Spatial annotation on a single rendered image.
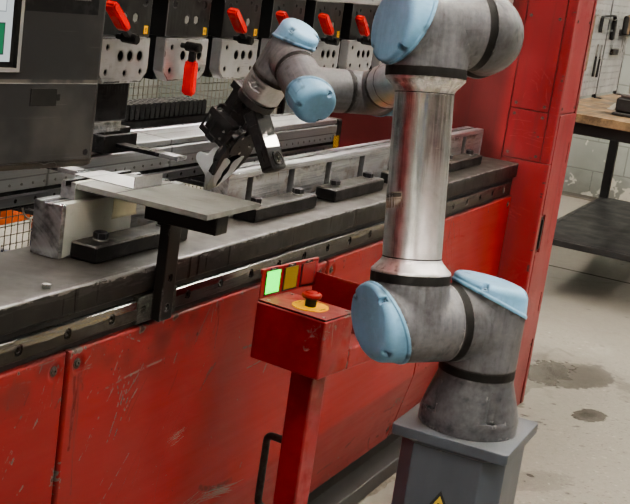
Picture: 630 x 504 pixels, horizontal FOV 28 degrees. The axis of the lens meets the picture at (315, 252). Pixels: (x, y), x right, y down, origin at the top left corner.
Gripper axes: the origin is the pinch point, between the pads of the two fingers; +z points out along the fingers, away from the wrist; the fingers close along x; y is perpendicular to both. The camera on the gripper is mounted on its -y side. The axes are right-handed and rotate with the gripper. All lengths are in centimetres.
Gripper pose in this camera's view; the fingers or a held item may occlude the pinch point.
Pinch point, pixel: (212, 186)
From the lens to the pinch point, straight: 233.1
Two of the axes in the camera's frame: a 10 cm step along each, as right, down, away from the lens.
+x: -5.5, 1.6, -8.2
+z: -5.2, 7.1, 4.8
